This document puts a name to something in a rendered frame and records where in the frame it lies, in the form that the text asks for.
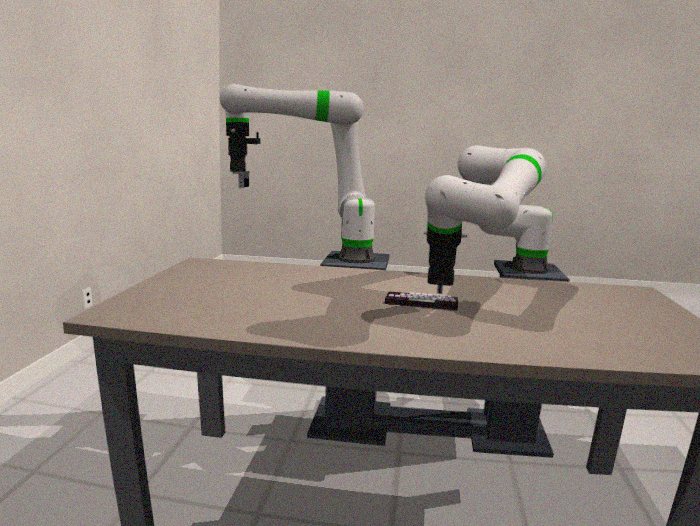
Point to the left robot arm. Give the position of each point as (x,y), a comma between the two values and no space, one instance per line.
(451,200)

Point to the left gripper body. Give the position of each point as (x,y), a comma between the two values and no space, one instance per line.
(442,256)

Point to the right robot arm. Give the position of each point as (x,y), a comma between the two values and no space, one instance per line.
(357,213)

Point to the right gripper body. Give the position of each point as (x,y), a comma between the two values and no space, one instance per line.
(238,145)

